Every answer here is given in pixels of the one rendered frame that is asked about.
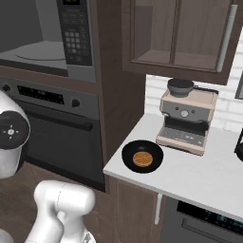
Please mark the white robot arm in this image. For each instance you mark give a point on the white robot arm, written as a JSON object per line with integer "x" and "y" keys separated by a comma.
{"x": 60, "y": 199}

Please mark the black bowl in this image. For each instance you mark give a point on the black bowl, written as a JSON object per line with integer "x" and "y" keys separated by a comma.
{"x": 129, "y": 156}

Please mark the round brown waffle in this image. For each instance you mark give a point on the round brown waffle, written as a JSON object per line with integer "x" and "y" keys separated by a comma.
{"x": 142, "y": 159}

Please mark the black oven door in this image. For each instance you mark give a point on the black oven door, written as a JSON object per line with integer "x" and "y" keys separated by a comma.
{"x": 66, "y": 155}

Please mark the brown base cabinet door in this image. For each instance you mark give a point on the brown base cabinet door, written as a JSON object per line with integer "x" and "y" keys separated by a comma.
{"x": 136, "y": 212}

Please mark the grey built-in microwave oven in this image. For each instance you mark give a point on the grey built-in microwave oven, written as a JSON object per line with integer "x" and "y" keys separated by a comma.
{"x": 80, "y": 38}

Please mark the brown glass cabinet door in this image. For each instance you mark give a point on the brown glass cabinet door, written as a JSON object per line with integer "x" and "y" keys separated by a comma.
{"x": 152, "y": 31}
{"x": 199, "y": 31}

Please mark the brown tall appliance cabinet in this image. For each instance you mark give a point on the brown tall appliance cabinet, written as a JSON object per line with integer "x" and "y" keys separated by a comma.
{"x": 121, "y": 95}

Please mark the black oven knob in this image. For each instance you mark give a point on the black oven knob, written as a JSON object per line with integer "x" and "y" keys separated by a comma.
{"x": 75, "y": 103}
{"x": 6, "y": 88}

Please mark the black built-in oven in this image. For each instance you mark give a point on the black built-in oven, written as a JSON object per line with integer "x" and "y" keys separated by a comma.
{"x": 63, "y": 148}

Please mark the beige espresso coffee machine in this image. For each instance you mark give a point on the beige espresso coffee machine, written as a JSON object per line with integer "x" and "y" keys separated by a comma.
{"x": 188, "y": 110}

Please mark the grey dishwasher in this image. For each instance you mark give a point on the grey dishwasher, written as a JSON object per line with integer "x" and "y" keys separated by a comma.
{"x": 177, "y": 228}

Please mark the black countertop appliance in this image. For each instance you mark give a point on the black countertop appliance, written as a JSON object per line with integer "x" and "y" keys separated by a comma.
{"x": 239, "y": 145}

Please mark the brown glass-front wall cabinet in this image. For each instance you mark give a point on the brown glass-front wall cabinet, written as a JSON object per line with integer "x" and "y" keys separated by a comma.
{"x": 177, "y": 71}

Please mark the grey framed wall fixture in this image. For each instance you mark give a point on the grey framed wall fixture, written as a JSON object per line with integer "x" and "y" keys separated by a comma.
{"x": 239, "y": 87}

